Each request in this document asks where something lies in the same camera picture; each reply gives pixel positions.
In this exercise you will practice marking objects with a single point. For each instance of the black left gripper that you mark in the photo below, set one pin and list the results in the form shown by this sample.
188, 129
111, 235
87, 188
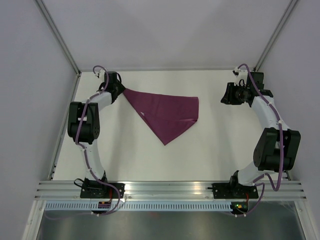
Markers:
122, 88

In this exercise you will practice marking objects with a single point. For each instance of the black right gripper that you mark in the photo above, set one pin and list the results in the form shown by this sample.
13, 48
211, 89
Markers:
232, 100

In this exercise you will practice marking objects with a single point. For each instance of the purple cloth napkin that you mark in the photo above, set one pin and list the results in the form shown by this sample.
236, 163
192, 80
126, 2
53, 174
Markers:
168, 116

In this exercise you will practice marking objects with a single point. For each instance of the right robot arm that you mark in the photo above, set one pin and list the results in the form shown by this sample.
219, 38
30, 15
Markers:
278, 145

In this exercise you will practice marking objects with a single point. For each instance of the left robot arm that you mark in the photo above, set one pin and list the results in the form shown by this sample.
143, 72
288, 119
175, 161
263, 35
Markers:
84, 122

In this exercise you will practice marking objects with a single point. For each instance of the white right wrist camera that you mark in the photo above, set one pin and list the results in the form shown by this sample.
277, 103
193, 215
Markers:
241, 75

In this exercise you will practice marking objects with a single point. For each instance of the aluminium right frame post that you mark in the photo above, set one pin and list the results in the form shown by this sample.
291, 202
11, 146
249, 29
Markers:
288, 12

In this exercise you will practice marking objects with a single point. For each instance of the aluminium frame post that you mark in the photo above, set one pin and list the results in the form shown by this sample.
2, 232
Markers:
288, 12
40, 4

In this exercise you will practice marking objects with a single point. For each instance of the aluminium left frame post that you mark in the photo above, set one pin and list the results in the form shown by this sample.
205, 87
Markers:
40, 4

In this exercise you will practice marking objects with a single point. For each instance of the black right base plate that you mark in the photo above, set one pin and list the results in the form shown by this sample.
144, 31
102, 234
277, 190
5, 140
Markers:
226, 191

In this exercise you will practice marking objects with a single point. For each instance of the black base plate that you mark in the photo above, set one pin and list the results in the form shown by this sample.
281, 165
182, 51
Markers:
226, 191
91, 189

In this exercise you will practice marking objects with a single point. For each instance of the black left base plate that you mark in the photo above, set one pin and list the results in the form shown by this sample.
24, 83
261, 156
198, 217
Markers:
91, 189

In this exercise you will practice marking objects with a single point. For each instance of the aluminium front rail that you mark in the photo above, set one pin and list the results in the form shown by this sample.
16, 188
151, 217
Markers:
168, 191

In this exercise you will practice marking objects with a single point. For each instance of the white slotted cable duct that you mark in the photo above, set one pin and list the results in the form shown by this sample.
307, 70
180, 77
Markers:
155, 206

